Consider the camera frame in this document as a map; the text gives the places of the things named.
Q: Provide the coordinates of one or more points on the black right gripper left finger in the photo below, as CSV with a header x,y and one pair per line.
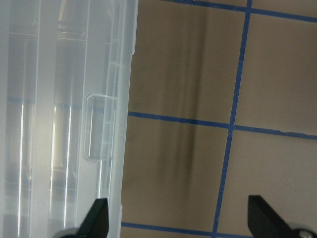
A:
x,y
94,225

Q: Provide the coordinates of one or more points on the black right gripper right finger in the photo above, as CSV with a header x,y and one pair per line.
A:
x,y
264,222

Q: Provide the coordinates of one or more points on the clear plastic box lid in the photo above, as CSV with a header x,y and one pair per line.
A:
x,y
65,70

